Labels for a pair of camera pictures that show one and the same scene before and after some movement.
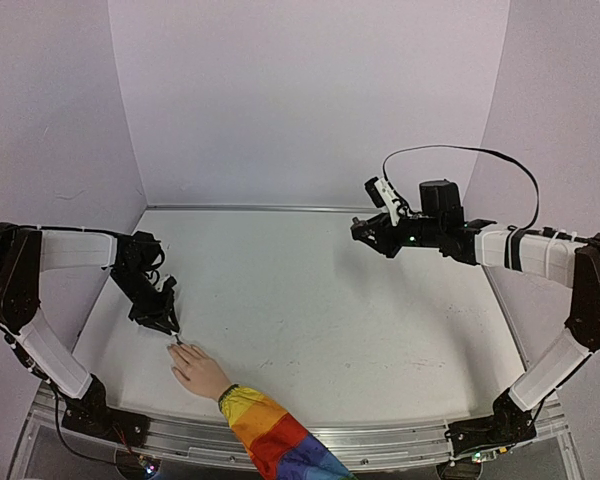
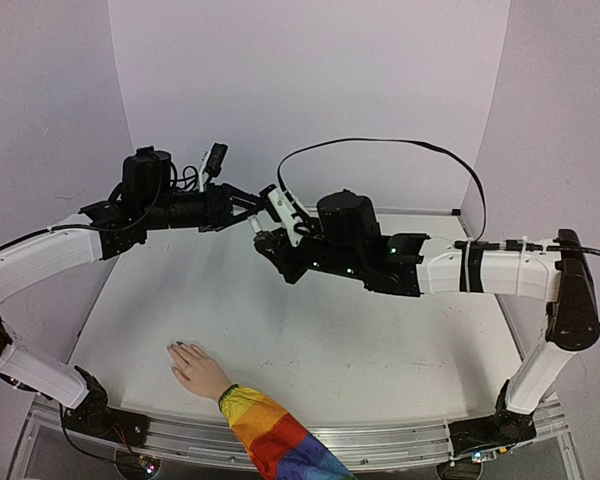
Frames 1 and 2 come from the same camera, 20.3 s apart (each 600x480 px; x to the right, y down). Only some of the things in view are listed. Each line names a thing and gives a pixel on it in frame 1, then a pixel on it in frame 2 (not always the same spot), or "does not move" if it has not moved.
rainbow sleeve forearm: [282, 447] does not move
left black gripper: [150, 319] to [221, 213]
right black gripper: [385, 231] to [290, 255]
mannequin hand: [195, 368] does not move
